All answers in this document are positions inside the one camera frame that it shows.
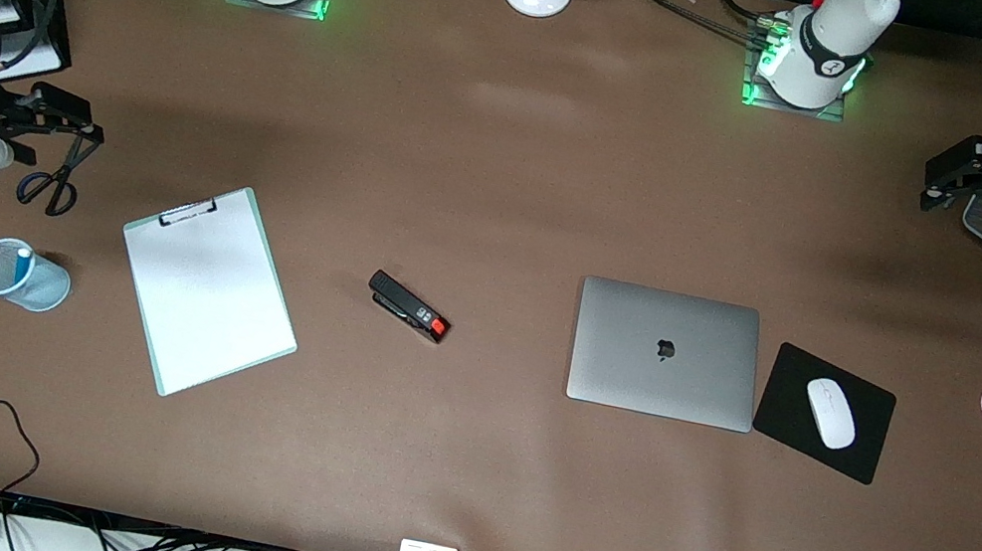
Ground silver laptop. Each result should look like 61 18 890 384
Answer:
563 275 774 435

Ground white paper sheet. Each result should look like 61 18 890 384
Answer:
0 7 75 90

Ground black scissors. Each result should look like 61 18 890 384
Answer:
13 129 99 223

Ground blue mesh pen cup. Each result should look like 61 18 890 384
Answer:
0 236 78 317

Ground white clipboard mint edge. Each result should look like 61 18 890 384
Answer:
95 167 324 419

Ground white computer mouse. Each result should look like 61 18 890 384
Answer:
797 375 866 455

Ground black mouse pad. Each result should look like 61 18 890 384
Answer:
745 339 903 488

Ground black stapler red tip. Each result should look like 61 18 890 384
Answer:
360 268 459 346

